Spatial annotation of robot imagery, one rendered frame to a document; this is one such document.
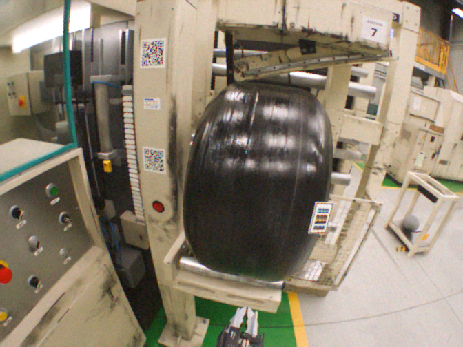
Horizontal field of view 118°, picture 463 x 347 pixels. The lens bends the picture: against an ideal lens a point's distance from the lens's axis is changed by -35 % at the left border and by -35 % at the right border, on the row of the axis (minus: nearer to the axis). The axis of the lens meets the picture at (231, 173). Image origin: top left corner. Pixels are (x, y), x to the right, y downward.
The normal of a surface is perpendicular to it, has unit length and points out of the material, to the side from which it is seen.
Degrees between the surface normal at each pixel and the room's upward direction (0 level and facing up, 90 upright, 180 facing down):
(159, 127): 90
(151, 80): 90
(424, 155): 90
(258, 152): 55
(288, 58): 90
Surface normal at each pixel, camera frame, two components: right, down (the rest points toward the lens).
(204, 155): -0.39, -0.17
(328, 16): -0.21, 0.40
